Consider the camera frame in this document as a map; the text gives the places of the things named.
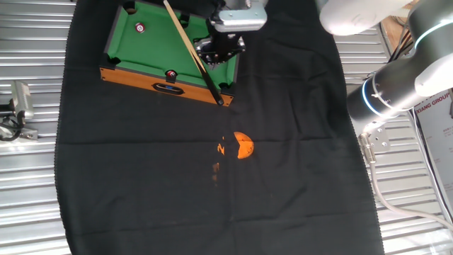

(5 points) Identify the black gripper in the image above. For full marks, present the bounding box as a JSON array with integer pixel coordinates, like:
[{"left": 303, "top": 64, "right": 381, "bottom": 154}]
[{"left": 193, "top": 30, "right": 247, "bottom": 71}]

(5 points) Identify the wooden pool cue black butt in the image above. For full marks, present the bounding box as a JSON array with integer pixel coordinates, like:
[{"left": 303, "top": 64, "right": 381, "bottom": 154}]
[{"left": 162, "top": 0, "right": 225, "bottom": 106}]

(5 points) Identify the mini green pool table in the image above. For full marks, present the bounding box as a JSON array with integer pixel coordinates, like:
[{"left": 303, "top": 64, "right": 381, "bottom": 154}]
[{"left": 99, "top": 0, "right": 242, "bottom": 107}]

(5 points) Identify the black cloth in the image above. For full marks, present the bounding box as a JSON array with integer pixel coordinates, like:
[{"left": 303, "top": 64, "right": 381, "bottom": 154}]
[{"left": 53, "top": 0, "right": 386, "bottom": 255}]

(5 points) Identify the brown wooden board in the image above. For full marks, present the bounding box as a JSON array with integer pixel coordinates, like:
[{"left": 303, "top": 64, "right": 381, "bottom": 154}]
[{"left": 380, "top": 0, "right": 422, "bottom": 56}]

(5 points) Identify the white printed sign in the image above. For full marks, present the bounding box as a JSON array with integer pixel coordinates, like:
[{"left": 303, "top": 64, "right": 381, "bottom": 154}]
[{"left": 413, "top": 88, "right": 453, "bottom": 213}]

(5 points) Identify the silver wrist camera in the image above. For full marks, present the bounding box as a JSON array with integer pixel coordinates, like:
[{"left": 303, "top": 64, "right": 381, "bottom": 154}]
[{"left": 208, "top": 8, "right": 268, "bottom": 33}]

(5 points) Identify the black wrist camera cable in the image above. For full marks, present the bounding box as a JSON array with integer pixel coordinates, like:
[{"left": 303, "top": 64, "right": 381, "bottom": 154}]
[{"left": 210, "top": 0, "right": 227, "bottom": 21}]

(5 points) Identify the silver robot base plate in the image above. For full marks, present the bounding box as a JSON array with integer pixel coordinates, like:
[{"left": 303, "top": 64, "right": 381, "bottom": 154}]
[{"left": 357, "top": 122, "right": 391, "bottom": 155}]

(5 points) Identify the silver finned external camera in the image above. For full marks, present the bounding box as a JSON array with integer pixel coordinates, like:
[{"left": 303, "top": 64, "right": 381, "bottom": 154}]
[{"left": 10, "top": 80, "right": 35, "bottom": 120}]

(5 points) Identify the grey base cable with connector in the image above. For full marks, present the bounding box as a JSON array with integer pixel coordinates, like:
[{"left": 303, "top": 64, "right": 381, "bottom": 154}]
[{"left": 358, "top": 133, "right": 453, "bottom": 232}]

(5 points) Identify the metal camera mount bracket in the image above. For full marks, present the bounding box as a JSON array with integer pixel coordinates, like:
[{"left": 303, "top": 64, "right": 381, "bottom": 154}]
[{"left": 0, "top": 125, "right": 39, "bottom": 143}]

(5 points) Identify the black external camera cable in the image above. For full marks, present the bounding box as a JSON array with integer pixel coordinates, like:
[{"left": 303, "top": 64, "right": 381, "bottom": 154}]
[{"left": 0, "top": 104, "right": 26, "bottom": 142}]

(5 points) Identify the thin white cable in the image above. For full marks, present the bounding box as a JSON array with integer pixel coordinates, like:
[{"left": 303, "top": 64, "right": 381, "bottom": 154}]
[{"left": 409, "top": 108, "right": 453, "bottom": 225}]

